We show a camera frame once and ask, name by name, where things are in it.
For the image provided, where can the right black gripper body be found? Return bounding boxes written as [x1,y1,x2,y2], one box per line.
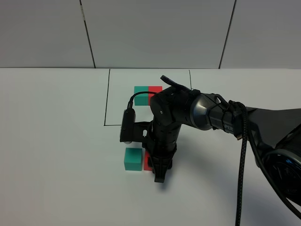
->
[142,120,181,159]

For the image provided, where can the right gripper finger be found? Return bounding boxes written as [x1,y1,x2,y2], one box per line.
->
[150,154,173,183]
[147,157,154,173]

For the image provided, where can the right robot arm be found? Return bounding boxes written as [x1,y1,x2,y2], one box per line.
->
[149,87,301,204]

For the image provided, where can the green template block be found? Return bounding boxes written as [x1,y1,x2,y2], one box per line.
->
[134,86,149,106]

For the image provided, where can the red template block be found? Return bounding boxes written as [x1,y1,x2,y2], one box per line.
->
[148,86,163,105]

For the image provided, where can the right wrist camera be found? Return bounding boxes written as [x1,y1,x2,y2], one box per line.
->
[120,108,150,143]

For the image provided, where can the right camera cable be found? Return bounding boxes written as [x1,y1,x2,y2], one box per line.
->
[126,75,301,226]

